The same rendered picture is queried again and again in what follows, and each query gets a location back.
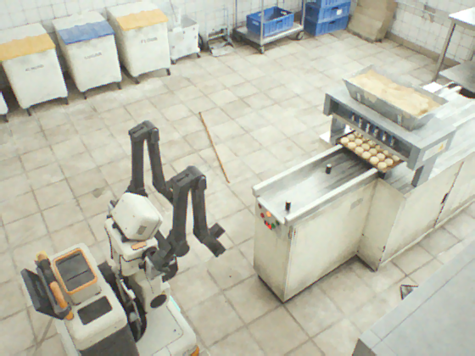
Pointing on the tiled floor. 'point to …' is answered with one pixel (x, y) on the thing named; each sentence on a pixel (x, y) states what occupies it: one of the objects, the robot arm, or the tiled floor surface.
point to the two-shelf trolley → (269, 36)
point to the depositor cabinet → (438, 180)
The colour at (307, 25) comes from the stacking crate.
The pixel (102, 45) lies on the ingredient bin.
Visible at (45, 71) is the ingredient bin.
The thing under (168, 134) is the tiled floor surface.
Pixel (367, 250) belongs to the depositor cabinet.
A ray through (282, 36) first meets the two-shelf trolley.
